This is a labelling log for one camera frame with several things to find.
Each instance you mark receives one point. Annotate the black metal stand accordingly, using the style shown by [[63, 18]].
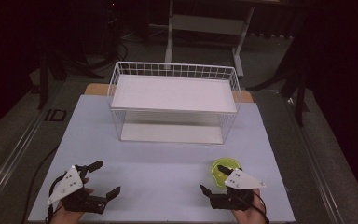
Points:
[[300, 99], [43, 84]]

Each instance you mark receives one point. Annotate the black floor bracket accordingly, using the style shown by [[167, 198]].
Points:
[[56, 115]]

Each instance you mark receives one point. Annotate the green cup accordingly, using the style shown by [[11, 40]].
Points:
[[218, 179]]

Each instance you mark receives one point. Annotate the person's right hand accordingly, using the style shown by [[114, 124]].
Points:
[[250, 216]]

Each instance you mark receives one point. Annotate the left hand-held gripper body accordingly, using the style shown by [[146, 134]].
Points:
[[66, 185]]

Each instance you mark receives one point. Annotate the white desk frame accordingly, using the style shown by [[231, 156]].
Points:
[[209, 25]]

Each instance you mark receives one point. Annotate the pale blue table sheet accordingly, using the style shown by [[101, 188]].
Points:
[[161, 174]]

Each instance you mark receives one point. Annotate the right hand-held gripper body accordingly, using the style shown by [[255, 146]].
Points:
[[244, 181]]

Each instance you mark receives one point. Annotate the person's left hand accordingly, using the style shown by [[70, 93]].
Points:
[[66, 217]]

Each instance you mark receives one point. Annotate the metal floor rail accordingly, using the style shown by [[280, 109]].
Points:
[[323, 174], [12, 158]]

